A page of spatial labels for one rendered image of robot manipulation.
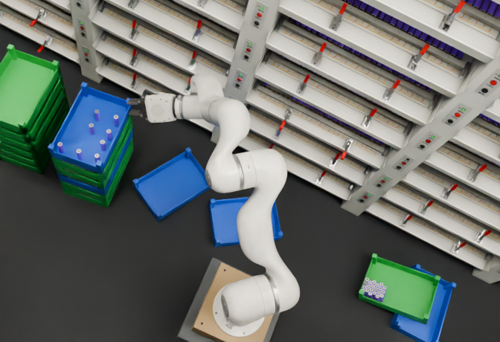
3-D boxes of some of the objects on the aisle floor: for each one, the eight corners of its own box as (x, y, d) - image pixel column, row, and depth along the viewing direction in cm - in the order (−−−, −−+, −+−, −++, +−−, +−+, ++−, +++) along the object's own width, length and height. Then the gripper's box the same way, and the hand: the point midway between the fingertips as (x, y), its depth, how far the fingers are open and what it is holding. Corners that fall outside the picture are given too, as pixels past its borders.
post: (357, 216, 259) (670, -47, 107) (340, 207, 259) (627, -69, 107) (370, 182, 268) (677, -106, 115) (354, 173, 268) (637, -126, 116)
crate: (157, 222, 240) (158, 216, 233) (132, 186, 244) (132, 180, 237) (212, 187, 251) (214, 181, 244) (187, 154, 256) (188, 146, 249)
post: (227, 149, 261) (352, -204, 108) (210, 140, 261) (310, -225, 109) (245, 117, 270) (383, -250, 117) (228, 109, 270) (344, -269, 117)
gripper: (184, 123, 196) (136, 123, 199) (178, 80, 188) (128, 81, 190) (179, 133, 189) (129, 132, 192) (172, 89, 181) (120, 89, 184)
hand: (134, 107), depth 191 cm, fingers open, 3 cm apart
